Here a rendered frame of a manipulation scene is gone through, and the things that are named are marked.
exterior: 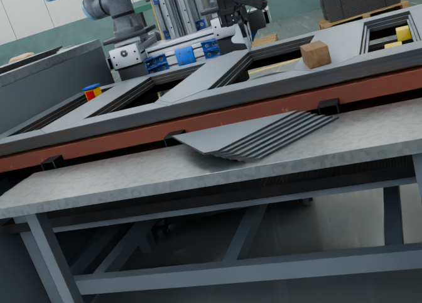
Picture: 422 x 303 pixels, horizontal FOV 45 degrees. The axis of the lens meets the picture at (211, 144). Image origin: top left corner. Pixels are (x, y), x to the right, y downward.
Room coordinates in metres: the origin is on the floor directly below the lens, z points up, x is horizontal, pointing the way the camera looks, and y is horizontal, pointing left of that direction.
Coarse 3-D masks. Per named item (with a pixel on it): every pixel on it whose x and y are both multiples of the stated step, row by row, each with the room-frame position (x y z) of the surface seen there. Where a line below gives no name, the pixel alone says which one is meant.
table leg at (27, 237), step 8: (16, 216) 1.73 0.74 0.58; (24, 216) 1.72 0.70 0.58; (24, 232) 1.73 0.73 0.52; (24, 240) 1.74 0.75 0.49; (32, 240) 1.72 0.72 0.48; (32, 248) 1.73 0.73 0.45; (32, 256) 1.74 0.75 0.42; (40, 256) 1.72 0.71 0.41; (40, 264) 1.73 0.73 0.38; (40, 272) 1.73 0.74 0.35; (48, 272) 1.72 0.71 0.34; (48, 280) 1.73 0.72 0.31; (48, 288) 1.73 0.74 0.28; (56, 288) 1.72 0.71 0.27; (48, 296) 1.74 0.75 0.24; (56, 296) 1.73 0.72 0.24
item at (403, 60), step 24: (384, 24) 1.81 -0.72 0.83; (408, 24) 1.68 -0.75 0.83; (264, 48) 1.99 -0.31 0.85; (288, 48) 1.95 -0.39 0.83; (360, 48) 1.43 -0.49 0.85; (168, 72) 2.15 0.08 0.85; (192, 72) 2.11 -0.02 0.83; (240, 72) 1.80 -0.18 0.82; (336, 72) 1.27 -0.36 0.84; (360, 72) 1.24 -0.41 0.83; (120, 96) 1.92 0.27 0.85; (216, 96) 1.39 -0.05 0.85; (240, 96) 1.37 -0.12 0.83; (264, 96) 1.34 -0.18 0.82; (48, 120) 2.02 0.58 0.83; (120, 120) 1.52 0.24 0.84; (144, 120) 1.49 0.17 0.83; (0, 144) 1.70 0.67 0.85; (24, 144) 1.66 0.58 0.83; (48, 144) 1.63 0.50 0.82
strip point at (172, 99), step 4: (208, 88) 1.52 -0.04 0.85; (188, 92) 1.55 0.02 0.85; (192, 92) 1.53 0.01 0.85; (196, 92) 1.51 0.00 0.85; (172, 96) 1.57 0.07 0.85; (176, 96) 1.55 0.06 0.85; (180, 96) 1.53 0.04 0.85; (184, 96) 1.51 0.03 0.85; (160, 100) 1.57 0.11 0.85; (164, 100) 1.55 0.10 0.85; (168, 100) 1.53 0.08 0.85; (172, 100) 1.51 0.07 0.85; (176, 100) 1.49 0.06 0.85
